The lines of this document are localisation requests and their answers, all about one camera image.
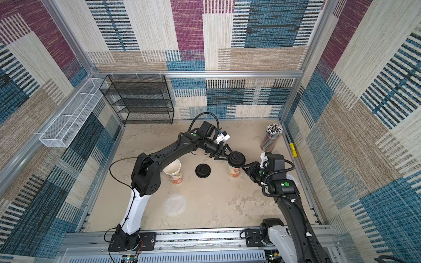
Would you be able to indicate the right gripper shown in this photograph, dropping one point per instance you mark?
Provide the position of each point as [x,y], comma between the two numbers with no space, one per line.
[254,169]

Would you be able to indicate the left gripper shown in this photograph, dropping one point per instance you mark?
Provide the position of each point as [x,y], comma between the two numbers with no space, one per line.
[220,155]

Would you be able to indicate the paper milk tea cup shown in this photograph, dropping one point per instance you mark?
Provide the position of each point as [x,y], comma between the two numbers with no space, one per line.
[234,171]
[173,171]

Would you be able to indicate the black lid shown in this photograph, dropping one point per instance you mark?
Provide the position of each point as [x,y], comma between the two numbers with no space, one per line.
[236,159]
[203,170]

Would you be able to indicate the white leak-proof paper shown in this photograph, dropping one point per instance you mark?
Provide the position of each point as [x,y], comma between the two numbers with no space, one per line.
[175,205]

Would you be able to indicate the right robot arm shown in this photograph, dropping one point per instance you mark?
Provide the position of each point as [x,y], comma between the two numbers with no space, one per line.
[296,241]

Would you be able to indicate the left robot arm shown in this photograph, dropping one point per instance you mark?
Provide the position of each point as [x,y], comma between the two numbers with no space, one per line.
[204,133]

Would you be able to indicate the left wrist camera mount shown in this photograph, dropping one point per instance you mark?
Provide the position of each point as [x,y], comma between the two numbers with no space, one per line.
[223,136]

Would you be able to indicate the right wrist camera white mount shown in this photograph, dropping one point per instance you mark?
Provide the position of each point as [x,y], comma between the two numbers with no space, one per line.
[264,159]

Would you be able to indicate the yellow marker on rail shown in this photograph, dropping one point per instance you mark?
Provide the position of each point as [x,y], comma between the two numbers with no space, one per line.
[293,150]

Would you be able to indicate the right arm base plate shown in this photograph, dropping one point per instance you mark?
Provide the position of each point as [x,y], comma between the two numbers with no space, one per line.
[253,238]

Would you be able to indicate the black wire shelf rack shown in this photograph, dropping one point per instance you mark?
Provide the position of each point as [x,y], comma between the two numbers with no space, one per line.
[139,99]

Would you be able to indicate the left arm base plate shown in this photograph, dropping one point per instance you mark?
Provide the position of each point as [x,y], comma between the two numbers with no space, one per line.
[139,241]

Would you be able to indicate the white mesh wall basket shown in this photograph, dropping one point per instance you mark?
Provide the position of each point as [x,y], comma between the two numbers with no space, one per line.
[65,127]

